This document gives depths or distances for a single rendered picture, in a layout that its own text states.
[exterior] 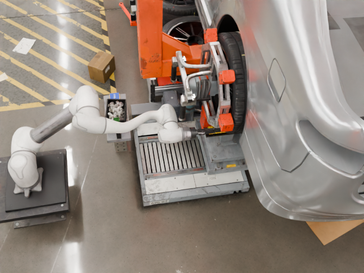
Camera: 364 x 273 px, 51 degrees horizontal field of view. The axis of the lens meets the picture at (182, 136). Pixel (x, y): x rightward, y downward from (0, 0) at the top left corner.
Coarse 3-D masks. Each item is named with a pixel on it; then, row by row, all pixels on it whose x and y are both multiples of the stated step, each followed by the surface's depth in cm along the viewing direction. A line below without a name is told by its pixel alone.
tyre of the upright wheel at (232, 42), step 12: (228, 36) 235; (240, 36) 235; (228, 48) 229; (240, 48) 227; (240, 60) 224; (240, 72) 222; (240, 84) 223; (240, 96) 225; (216, 108) 276; (240, 108) 228; (240, 120) 235; (228, 132) 253
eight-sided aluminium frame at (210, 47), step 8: (208, 48) 243; (216, 48) 238; (200, 56) 268; (208, 56) 264; (216, 56) 231; (216, 64) 227; (224, 64) 227; (224, 104) 229; (208, 112) 270; (224, 112) 239; (208, 120) 266; (216, 120) 244
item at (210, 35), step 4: (212, 28) 244; (216, 28) 245; (204, 32) 248; (208, 32) 244; (212, 32) 245; (216, 32) 245; (204, 36) 249; (208, 36) 245; (212, 36) 245; (216, 36) 245; (204, 40) 250; (208, 40) 245; (212, 40) 245; (216, 40) 246
